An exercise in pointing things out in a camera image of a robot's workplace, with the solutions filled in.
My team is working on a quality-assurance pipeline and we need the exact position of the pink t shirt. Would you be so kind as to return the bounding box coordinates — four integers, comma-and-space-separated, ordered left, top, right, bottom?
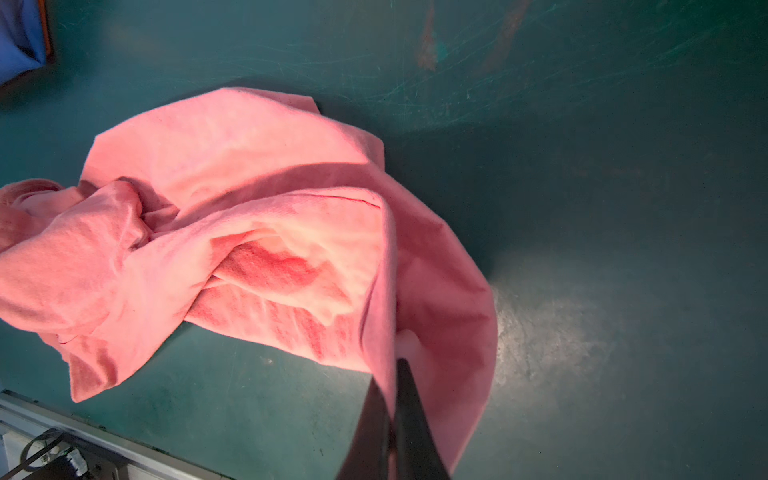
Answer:
1, 88, 497, 470

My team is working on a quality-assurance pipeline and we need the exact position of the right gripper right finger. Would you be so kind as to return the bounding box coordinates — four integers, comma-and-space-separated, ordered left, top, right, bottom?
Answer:
394, 359, 450, 480

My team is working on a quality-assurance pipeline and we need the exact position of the aluminium rail base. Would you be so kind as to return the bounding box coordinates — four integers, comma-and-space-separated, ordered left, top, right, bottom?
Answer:
1, 390, 222, 479

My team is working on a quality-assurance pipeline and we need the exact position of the folded orange t shirt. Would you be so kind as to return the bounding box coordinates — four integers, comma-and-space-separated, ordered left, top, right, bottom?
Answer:
37, 0, 55, 64

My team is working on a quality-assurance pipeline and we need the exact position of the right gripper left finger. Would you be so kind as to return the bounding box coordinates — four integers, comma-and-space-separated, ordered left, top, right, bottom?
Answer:
336, 379, 391, 480

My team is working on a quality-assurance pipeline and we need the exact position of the folded blue t shirt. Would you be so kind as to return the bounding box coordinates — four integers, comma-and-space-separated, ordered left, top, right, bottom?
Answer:
1, 0, 47, 85

